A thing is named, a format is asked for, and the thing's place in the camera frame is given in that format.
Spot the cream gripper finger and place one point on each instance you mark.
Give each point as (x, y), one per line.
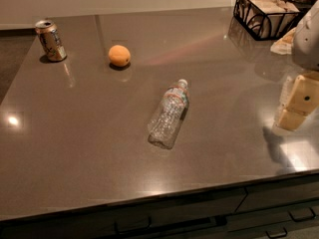
(299, 99)

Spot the orange soda can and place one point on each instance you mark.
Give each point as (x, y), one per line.
(50, 40)

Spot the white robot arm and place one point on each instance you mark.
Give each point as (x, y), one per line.
(305, 47)

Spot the white paper packet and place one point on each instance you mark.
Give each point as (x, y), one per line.
(283, 46)

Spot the napkins in basket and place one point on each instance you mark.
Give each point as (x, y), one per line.
(268, 18)

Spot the clear plastic water bottle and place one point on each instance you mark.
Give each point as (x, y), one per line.
(167, 118)

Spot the orange fruit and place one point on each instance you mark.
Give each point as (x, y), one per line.
(119, 55)

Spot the black wire basket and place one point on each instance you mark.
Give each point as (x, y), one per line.
(238, 13)

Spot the right upper drawer handle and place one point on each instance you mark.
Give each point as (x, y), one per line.
(302, 214)

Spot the drawer handle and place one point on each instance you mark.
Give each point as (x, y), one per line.
(131, 225)
(278, 233)
(302, 214)

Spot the right lower drawer handle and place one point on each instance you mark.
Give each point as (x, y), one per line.
(278, 233)

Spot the left drawer handle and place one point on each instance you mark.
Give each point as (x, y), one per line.
(131, 225)

